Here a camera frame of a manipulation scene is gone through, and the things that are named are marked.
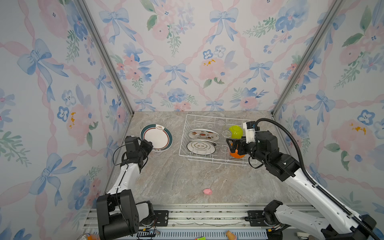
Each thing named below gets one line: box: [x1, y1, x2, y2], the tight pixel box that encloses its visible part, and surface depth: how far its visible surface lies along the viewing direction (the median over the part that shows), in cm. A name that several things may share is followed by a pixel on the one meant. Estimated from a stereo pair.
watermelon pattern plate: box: [188, 128, 220, 142], surface depth 99 cm
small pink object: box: [203, 188, 213, 195], surface depth 83 cm
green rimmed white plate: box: [140, 124, 174, 152], surface depth 95 cm
